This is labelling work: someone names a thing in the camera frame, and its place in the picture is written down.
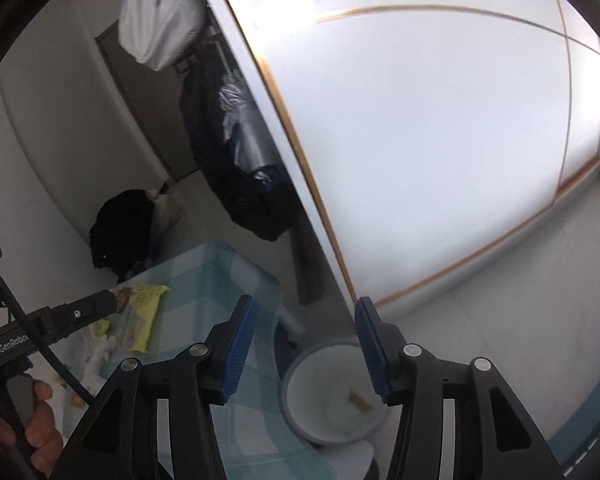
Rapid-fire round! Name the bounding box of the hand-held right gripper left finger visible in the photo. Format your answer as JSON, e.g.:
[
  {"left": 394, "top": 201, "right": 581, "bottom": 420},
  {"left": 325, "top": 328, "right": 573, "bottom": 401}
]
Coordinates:
[{"left": 50, "top": 295, "right": 253, "bottom": 480}]

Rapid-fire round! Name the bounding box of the yellow snack packet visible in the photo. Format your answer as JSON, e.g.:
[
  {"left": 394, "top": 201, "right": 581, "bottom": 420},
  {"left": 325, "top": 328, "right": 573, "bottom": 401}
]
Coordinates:
[{"left": 107, "top": 284, "right": 172, "bottom": 353}]

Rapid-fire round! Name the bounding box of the white round trash bin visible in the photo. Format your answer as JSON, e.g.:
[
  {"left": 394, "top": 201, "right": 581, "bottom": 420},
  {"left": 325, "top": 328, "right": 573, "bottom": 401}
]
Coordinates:
[{"left": 279, "top": 337, "right": 396, "bottom": 448}]

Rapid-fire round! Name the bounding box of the black jacket pile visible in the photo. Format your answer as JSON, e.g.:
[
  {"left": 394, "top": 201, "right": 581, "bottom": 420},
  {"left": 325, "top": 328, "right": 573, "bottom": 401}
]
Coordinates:
[{"left": 89, "top": 189, "right": 161, "bottom": 281}]

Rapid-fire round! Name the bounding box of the white sliding door gold trim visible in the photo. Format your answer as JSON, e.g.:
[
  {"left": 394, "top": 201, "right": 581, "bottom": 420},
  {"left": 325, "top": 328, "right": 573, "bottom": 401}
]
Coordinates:
[{"left": 187, "top": 0, "right": 600, "bottom": 311}]

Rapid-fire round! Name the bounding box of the person's left hand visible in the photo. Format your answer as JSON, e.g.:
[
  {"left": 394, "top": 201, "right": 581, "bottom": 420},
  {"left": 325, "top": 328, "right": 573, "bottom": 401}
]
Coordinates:
[{"left": 0, "top": 380, "right": 64, "bottom": 480}]

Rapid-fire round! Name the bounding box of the white tissue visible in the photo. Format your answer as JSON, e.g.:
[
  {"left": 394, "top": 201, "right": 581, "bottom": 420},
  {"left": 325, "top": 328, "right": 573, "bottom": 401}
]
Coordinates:
[{"left": 82, "top": 335, "right": 118, "bottom": 381}]

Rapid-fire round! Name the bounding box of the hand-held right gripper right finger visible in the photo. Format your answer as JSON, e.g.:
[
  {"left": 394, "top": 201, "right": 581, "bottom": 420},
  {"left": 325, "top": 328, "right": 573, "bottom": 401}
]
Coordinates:
[{"left": 354, "top": 296, "right": 566, "bottom": 480}]

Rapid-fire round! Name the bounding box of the white hanging jacket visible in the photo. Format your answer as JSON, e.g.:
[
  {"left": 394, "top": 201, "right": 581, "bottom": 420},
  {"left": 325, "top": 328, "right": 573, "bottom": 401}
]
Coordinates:
[{"left": 117, "top": 0, "right": 206, "bottom": 71}]

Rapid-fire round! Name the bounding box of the black hanging jacket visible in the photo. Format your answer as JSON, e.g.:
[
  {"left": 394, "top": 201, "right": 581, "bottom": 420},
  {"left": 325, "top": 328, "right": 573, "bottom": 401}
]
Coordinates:
[{"left": 177, "top": 55, "right": 301, "bottom": 241}]

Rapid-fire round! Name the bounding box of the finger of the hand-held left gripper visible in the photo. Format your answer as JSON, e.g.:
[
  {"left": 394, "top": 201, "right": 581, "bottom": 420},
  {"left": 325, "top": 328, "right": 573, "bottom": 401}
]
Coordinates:
[{"left": 27, "top": 287, "right": 121, "bottom": 348}]

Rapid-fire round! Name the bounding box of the grey-brown room door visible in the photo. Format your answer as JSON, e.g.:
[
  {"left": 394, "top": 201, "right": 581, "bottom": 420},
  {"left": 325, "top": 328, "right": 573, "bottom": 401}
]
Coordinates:
[{"left": 95, "top": 25, "right": 201, "bottom": 183}]

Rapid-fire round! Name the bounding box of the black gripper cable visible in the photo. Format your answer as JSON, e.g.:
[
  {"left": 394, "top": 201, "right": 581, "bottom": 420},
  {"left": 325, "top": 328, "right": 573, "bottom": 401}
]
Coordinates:
[{"left": 0, "top": 252, "right": 98, "bottom": 408}]

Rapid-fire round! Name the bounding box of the blue checked tablecloth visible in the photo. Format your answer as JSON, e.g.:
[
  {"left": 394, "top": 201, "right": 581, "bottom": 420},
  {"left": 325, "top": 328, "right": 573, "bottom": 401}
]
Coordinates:
[{"left": 55, "top": 240, "right": 341, "bottom": 480}]

